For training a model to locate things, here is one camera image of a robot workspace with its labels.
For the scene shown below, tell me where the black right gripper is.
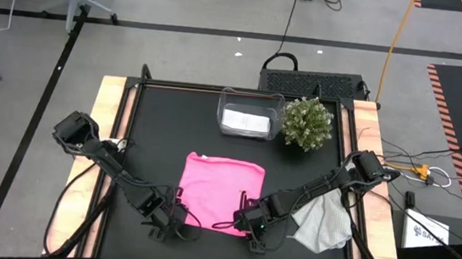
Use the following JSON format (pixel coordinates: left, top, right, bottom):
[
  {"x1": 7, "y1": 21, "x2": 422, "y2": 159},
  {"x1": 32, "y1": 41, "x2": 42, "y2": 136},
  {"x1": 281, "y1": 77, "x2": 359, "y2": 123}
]
[{"x1": 230, "y1": 197, "x2": 278, "y2": 256}]

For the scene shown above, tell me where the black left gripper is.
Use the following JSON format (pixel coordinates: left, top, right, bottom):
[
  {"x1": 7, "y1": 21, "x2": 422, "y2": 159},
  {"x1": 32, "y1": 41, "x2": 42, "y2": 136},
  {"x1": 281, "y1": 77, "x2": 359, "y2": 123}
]
[{"x1": 139, "y1": 195, "x2": 191, "y2": 245}]

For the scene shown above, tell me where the pink microfiber towel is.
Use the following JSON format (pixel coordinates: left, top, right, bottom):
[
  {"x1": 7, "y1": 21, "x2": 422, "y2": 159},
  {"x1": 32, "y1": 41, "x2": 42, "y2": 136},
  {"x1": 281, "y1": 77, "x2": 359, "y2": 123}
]
[{"x1": 173, "y1": 149, "x2": 268, "y2": 240}]

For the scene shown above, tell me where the white waffle microfiber towel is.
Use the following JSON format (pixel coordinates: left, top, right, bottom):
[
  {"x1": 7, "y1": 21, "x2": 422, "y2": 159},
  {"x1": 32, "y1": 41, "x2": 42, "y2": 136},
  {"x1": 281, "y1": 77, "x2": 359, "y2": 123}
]
[
  {"x1": 220, "y1": 107, "x2": 272, "y2": 136},
  {"x1": 287, "y1": 184, "x2": 358, "y2": 257}
]

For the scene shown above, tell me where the clear plastic bin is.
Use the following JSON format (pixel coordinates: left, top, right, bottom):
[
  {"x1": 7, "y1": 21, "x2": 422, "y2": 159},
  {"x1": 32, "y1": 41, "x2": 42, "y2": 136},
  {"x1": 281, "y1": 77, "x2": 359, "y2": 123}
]
[{"x1": 214, "y1": 85, "x2": 287, "y2": 143}]

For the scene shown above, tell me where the wooden table side board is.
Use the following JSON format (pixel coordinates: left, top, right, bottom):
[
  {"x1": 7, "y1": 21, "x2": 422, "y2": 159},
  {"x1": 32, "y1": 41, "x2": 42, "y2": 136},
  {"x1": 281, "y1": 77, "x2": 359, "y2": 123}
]
[
  {"x1": 326, "y1": 97, "x2": 421, "y2": 259},
  {"x1": 42, "y1": 70, "x2": 140, "y2": 259}
]

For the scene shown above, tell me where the artificial potted green plant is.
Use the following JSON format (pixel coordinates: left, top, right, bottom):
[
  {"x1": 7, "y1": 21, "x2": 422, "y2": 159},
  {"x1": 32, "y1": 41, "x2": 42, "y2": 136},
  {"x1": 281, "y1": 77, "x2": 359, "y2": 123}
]
[{"x1": 278, "y1": 94, "x2": 337, "y2": 155}]

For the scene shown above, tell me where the white black power strip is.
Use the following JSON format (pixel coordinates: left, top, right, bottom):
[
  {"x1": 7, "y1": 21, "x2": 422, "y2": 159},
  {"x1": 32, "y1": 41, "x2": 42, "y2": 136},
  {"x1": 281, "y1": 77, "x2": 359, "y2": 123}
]
[{"x1": 378, "y1": 168, "x2": 402, "y2": 184}]

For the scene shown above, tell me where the small black power brick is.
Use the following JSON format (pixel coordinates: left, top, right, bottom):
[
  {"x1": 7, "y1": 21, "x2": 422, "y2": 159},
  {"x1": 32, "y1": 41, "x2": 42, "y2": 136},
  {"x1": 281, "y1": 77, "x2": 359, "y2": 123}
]
[{"x1": 403, "y1": 190, "x2": 418, "y2": 211}]

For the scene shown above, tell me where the white printed paper sheet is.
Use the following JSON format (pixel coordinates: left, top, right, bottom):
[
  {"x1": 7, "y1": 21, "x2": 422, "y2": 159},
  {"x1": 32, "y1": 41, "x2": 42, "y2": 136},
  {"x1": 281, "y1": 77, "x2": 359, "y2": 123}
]
[{"x1": 399, "y1": 207, "x2": 455, "y2": 259}]

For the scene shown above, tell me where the yellow power adapter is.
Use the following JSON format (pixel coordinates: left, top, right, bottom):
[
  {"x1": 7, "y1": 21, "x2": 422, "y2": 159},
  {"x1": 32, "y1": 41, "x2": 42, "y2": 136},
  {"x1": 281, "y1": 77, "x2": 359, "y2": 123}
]
[{"x1": 387, "y1": 160, "x2": 431, "y2": 182}]

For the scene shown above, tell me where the black metal bar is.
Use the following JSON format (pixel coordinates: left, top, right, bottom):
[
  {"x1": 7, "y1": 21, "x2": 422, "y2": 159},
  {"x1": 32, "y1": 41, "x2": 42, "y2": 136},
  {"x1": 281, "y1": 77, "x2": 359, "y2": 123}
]
[{"x1": 395, "y1": 234, "x2": 462, "y2": 259}]

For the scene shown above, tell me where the large black hazard-striped mat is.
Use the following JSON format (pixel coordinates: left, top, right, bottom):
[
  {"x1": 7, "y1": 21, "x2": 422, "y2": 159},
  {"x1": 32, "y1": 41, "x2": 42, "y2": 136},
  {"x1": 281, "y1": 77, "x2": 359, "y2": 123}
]
[{"x1": 410, "y1": 63, "x2": 462, "y2": 242}]

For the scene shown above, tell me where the small black hazard-striped mat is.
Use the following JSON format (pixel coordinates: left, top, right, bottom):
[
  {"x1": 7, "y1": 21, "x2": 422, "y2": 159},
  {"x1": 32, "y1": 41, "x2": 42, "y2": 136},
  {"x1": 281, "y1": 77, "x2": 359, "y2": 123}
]
[{"x1": 411, "y1": 0, "x2": 462, "y2": 17}]

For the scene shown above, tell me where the black aluminium rig frame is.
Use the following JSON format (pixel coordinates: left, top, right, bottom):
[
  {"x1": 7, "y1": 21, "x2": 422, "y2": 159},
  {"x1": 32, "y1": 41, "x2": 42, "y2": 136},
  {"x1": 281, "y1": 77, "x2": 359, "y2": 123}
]
[{"x1": 41, "y1": 55, "x2": 421, "y2": 259}]

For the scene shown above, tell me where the thick black power cable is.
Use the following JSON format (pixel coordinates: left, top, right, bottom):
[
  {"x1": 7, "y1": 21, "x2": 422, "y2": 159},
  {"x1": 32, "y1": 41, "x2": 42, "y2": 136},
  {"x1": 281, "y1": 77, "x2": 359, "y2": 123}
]
[{"x1": 261, "y1": 0, "x2": 306, "y2": 73}]

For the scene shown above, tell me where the looped white cable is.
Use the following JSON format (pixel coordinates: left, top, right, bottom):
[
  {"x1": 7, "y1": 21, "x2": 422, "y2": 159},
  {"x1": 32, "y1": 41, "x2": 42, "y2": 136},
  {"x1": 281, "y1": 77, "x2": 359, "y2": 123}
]
[{"x1": 424, "y1": 164, "x2": 454, "y2": 190}]

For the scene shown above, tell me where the long yellow cable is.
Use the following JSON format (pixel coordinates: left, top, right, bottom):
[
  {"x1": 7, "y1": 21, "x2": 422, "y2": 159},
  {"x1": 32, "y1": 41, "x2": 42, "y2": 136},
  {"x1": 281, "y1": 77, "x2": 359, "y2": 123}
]
[{"x1": 376, "y1": 0, "x2": 418, "y2": 107}]

